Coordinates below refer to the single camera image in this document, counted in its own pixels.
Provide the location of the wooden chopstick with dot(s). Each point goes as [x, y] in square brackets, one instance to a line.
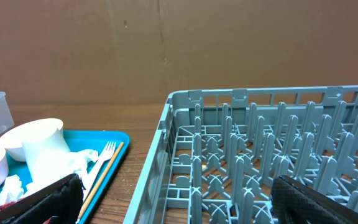
[99, 180]

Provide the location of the white paper cup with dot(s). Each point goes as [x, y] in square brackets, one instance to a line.
[44, 148]

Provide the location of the twisted white napkin lower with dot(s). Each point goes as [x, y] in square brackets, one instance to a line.
[12, 190]

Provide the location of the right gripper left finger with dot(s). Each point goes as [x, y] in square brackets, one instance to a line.
[59, 202]

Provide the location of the white plastic fork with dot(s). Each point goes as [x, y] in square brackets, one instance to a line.
[104, 156]

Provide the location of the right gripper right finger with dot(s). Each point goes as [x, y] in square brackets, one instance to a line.
[295, 203]

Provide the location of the teal serving tray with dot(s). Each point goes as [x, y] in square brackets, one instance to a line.
[78, 140]

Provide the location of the grey dishwasher rack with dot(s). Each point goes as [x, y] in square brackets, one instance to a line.
[216, 153]

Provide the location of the red ketchup packet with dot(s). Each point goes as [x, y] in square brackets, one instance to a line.
[2, 207]

